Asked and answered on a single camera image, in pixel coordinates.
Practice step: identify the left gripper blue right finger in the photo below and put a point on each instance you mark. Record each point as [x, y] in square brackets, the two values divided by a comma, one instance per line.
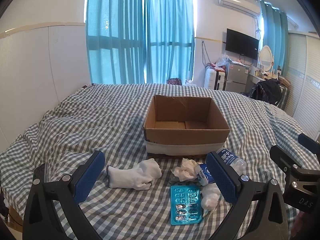
[269, 220]

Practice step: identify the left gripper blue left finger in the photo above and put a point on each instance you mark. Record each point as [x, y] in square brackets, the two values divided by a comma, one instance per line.
[40, 217]

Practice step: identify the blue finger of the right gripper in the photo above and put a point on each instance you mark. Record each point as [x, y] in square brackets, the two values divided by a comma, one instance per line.
[282, 158]
[309, 144]

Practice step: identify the clear plastic water bottle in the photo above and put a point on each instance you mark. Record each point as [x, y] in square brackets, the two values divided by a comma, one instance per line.
[232, 160]

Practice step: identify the white plush toy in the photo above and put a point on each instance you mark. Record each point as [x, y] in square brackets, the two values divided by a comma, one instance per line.
[210, 197]

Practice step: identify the blue tissue pack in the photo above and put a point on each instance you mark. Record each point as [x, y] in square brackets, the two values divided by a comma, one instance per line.
[203, 174]

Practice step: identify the teal blister pack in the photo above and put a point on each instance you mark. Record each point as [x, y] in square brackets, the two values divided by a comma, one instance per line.
[185, 203]

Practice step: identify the white tissue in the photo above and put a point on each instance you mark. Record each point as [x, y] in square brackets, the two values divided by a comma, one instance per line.
[186, 171]

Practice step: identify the white sock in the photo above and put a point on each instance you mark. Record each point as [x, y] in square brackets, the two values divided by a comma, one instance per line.
[140, 177]

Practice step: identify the person's right hand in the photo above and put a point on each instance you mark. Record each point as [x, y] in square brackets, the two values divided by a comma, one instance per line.
[299, 222]

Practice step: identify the white louvered wardrobe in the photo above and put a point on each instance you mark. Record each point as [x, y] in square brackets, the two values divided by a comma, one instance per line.
[303, 73]

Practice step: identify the black jacket on chair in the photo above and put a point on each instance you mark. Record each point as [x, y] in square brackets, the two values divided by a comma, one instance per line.
[267, 91]

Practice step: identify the white vanity desk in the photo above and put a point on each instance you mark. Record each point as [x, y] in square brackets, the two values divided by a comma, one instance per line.
[283, 83]

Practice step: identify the silver mini fridge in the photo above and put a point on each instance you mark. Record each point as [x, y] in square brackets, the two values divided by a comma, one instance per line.
[236, 77]

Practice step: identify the oval white vanity mirror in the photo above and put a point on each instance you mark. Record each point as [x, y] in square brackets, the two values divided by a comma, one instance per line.
[265, 59]

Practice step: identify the white suitcase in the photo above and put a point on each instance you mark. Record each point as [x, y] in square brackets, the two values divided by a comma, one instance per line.
[214, 78]

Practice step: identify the brown cardboard box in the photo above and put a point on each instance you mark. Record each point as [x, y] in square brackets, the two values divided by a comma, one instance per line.
[184, 126]

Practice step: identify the clear plastic bag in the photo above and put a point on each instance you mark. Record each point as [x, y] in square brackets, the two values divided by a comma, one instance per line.
[222, 61]

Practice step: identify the right blue curtain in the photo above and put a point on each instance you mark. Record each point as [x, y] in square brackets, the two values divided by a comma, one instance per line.
[276, 34]

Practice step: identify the blue curtain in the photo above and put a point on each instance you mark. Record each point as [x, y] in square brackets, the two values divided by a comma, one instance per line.
[169, 40]
[276, 34]
[115, 41]

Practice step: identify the dark red patterned bag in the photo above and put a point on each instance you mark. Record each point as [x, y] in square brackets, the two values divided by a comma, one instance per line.
[174, 81]

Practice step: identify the white air conditioner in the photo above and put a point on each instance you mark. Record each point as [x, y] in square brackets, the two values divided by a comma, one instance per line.
[243, 6]

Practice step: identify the middle blue curtain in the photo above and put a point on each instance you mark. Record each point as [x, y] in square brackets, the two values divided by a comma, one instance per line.
[169, 40]

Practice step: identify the left blue curtain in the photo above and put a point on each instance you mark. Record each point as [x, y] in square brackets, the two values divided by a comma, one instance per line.
[115, 41]

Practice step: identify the black wall television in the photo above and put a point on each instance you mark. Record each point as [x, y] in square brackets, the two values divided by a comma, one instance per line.
[242, 44]

